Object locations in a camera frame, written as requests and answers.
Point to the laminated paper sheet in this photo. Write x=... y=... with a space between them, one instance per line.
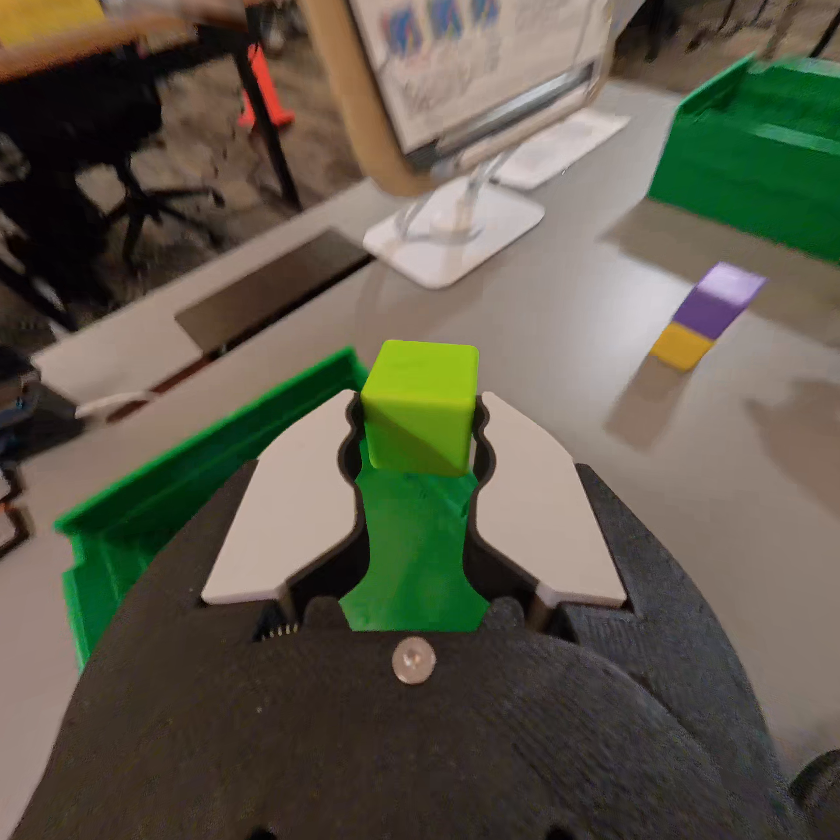
x=564 y=148

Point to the yellow cube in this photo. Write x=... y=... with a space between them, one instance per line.
x=682 y=346

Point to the yellow box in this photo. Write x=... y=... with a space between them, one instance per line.
x=46 y=19

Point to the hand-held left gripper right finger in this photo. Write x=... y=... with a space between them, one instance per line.
x=544 y=518

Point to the green plastic bin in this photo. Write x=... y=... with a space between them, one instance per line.
x=413 y=544
x=741 y=177

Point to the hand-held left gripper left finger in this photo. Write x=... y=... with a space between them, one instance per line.
x=289 y=518

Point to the lime green cube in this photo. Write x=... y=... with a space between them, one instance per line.
x=420 y=394

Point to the purple cube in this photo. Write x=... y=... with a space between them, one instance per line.
x=712 y=308

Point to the orange traffic cone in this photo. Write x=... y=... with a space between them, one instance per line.
x=262 y=98

